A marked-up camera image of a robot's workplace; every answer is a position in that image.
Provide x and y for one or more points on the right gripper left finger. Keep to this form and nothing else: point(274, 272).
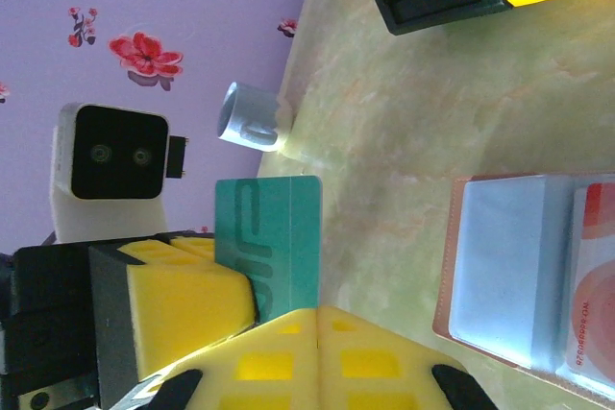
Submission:
point(298, 333)

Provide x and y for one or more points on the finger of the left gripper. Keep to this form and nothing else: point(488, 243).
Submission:
point(192, 304)
point(197, 247)

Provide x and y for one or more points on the white card with red circles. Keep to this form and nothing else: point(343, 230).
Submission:
point(600, 285)

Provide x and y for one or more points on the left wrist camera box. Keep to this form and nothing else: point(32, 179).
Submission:
point(115, 160)

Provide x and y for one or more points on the blue grey mug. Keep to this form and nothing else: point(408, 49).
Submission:
point(254, 112)

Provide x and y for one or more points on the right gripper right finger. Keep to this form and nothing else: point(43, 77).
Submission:
point(331, 347)

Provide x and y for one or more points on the teal plastic card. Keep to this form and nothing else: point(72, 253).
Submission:
point(288, 237)

